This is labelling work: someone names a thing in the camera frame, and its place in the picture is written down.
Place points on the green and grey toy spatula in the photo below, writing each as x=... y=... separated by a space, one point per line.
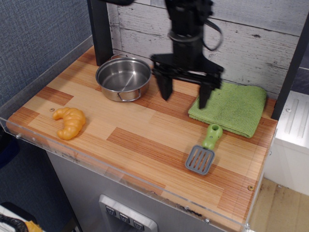
x=201 y=156

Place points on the dark right vertical post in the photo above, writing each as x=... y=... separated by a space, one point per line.
x=292 y=71

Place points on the white metal cabinet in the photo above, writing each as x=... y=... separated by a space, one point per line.
x=288 y=160

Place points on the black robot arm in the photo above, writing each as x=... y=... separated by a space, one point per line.
x=188 y=18

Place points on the clear acrylic edge guard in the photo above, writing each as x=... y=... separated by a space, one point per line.
x=126 y=134

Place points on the black vertical post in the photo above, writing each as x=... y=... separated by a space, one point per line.
x=100 y=27

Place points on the green folded towel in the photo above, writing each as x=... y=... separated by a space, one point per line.
x=237 y=109

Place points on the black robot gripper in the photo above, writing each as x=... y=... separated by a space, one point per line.
x=186 y=63

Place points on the orange toy croissant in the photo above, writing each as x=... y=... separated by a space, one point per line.
x=73 y=119

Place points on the stainless steel pot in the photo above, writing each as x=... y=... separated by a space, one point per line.
x=124 y=79

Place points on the yellow object bottom left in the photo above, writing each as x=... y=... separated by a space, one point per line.
x=32 y=227

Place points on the grey toy fridge cabinet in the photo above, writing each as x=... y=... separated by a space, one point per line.
x=177 y=202

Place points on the silver dispenser button panel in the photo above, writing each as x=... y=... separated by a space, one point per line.
x=126 y=215

